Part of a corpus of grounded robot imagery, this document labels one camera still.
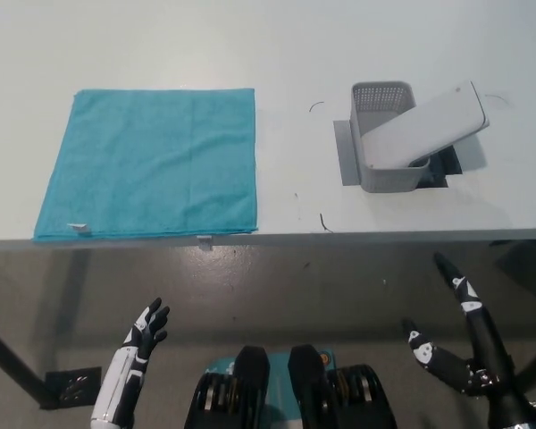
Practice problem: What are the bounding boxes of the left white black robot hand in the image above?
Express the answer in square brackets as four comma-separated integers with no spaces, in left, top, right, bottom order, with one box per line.
[91,298,171,424]

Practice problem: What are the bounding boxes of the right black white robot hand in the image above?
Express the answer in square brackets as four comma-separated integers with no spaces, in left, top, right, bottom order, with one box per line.
[401,253,536,417]

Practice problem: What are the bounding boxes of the white grey calculator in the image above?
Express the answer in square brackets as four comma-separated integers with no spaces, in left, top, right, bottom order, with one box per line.
[360,80,492,170]

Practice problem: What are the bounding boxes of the black table foot plate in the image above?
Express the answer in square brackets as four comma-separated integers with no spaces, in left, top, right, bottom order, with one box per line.
[38,366,103,410]

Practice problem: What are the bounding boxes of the teal microfibre cloth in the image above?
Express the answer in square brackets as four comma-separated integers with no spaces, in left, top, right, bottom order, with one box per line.
[31,88,259,244]

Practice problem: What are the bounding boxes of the small grey perforated plastic basket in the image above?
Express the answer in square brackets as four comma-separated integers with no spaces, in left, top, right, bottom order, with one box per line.
[350,80,432,194]

